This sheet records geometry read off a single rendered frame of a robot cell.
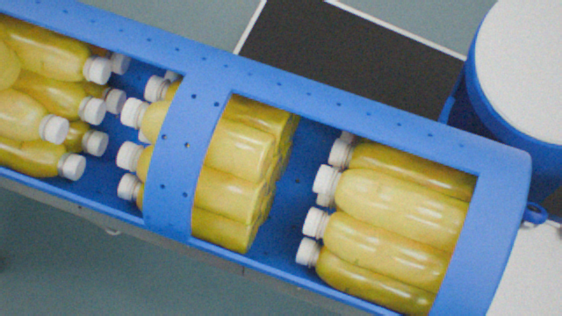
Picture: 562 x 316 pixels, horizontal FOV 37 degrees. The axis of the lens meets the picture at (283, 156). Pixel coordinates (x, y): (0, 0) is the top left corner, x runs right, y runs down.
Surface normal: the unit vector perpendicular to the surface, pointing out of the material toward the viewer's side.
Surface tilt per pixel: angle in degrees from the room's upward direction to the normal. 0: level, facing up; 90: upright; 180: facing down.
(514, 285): 0
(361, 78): 0
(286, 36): 0
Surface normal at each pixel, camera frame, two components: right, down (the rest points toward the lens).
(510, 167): 0.17, -0.75
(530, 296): -0.05, -0.25
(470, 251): -0.14, 0.00
